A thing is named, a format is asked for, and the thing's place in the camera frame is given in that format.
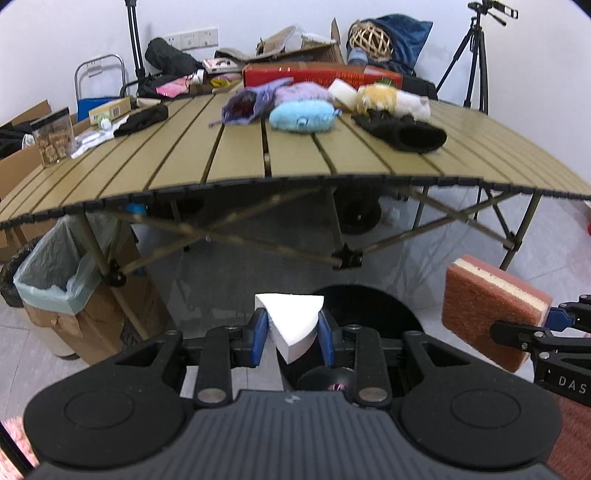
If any black suitcase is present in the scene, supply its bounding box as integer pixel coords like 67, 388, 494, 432
402, 76, 437, 100

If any blue velvet bag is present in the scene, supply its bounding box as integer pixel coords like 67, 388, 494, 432
355, 14, 434, 77

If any pink fluffy cloth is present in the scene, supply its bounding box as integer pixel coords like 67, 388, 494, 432
547, 392, 591, 480
0, 415, 40, 480

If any white plastic wrapper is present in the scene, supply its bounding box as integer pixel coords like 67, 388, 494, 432
71, 117, 131, 158

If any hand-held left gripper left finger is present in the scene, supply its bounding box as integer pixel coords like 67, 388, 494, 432
113, 308, 271, 409

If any large cardboard box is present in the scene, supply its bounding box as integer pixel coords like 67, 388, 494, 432
0, 99, 54, 264

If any white wall socket panel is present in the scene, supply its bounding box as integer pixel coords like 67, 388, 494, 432
164, 28, 219, 51

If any clear snack jar black lid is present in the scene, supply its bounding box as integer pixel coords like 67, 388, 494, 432
30, 107, 77, 168

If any green plastic bag liner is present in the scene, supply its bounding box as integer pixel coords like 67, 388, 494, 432
14, 215, 121, 317

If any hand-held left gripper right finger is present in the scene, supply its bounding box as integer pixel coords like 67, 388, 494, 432
318, 308, 476, 409

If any silver metal frame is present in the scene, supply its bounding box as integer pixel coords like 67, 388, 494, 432
75, 54, 124, 100

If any orange scrub sponge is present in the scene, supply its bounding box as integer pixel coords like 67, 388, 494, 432
441, 254, 553, 374

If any yellow white small box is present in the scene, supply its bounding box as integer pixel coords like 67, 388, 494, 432
89, 97, 131, 125

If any pink plush toy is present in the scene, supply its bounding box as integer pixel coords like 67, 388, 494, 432
274, 83, 334, 106

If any white foam wedge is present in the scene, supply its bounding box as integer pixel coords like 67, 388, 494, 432
255, 293, 325, 364

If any light blue plush toy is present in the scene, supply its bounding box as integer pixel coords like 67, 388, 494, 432
269, 99, 342, 134

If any hand trolley black handle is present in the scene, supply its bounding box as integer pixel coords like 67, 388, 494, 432
122, 0, 160, 97

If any cardboard box blue print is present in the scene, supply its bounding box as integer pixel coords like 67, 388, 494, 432
23, 222, 176, 361

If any black mesh basket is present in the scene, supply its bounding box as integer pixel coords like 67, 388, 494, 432
0, 247, 35, 309

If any open brown cardboard box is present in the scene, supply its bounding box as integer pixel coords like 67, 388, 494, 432
256, 18, 346, 65

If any white foam cylinder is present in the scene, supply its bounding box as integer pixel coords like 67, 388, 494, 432
329, 78, 359, 110

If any wicker ball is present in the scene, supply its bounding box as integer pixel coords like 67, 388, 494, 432
348, 22, 393, 58

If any black tripod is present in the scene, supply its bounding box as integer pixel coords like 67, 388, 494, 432
436, 16, 490, 114

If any black camera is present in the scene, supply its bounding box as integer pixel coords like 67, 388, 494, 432
467, 0, 519, 24

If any black duffel bag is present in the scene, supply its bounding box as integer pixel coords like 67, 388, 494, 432
144, 38, 204, 77

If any black glove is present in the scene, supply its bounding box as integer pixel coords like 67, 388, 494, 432
369, 124, 448, 154
352, 108, 419, 134

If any yellow white plush hamster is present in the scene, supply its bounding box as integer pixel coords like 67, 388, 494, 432
355, 83, 432, 121

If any olive slatted folding table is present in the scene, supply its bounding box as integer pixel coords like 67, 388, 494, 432
0, 85, 591, 287

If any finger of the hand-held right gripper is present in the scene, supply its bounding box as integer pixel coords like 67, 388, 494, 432
547, 294, 591, 333
489, 320, 561, 358

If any small black cloth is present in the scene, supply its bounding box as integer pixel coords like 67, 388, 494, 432
113, 105, 169, 138

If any pile of dark clothes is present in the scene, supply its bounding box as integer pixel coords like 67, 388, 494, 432
0, 127, 28, 160

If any red cardboard box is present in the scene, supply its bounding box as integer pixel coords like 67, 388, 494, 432
242, 62, 402, 90

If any black wheel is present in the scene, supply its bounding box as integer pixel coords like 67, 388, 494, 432
339, 191, 384, 234

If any pink package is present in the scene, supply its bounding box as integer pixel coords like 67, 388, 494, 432
156, 76, 190, 97

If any blue plastic box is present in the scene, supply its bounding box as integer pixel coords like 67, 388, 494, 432
77, 96, 122, 121

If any white box black picture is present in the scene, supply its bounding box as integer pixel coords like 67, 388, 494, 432
203, 58, 241, 75

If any purple knit cloth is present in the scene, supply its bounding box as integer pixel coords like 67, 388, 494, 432
210, 78, 293, 127

